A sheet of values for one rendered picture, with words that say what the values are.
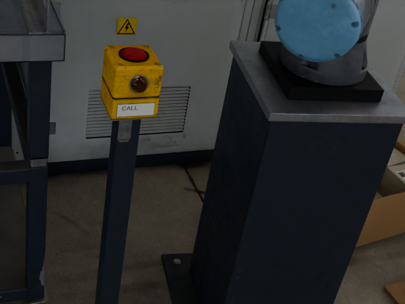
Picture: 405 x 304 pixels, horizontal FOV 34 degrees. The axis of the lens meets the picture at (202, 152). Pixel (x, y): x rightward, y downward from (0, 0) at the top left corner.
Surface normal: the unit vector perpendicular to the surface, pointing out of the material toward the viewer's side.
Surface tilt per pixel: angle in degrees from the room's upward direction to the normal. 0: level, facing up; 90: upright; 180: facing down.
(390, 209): 69
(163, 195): 0
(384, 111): 0
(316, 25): 95
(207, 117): 90
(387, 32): 90
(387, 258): 0
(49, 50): 90
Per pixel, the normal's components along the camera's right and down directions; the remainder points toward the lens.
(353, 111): 0.16, -0.82
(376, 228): 0.49, 0.35
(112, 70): -0.92, 0.07
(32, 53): 0.34, 0.58
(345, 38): -0.36, 0.55
